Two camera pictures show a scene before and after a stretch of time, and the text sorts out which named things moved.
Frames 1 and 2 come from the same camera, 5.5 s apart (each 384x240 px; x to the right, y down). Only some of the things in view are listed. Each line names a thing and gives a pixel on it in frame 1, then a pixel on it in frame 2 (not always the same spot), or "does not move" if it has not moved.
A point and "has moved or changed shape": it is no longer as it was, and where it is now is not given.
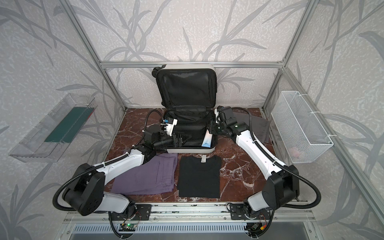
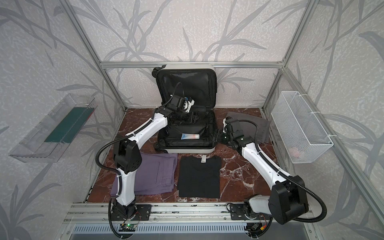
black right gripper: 214,129 to 226,128
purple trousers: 154,177 does not move
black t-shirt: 199,176 does not move
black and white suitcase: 188,93 does not move
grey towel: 260,125 does not move
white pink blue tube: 207,141 has moved or changed shape
